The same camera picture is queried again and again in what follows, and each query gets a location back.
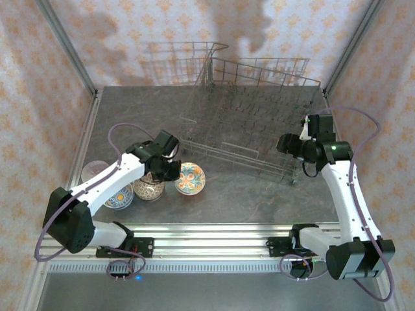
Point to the brown lattice patterned bowl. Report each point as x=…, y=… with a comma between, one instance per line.
x=149, y=191

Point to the orange bowl with floral inside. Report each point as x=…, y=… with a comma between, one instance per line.
x=189, y=178

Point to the blue and yellow patterned bowl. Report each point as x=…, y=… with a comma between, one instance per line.
x=120, y=198

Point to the cream ceramic bowl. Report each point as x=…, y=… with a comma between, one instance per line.
x=94, y=168

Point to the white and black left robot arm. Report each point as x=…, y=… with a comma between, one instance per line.
x=107, y=181

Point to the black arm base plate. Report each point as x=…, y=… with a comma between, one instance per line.
x=277, y=246
x=144, y=247

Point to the aluminium frame post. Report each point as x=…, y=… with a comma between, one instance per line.
x=30, y=291
x=350, y=48
x=70, y=48
x=385, y=291

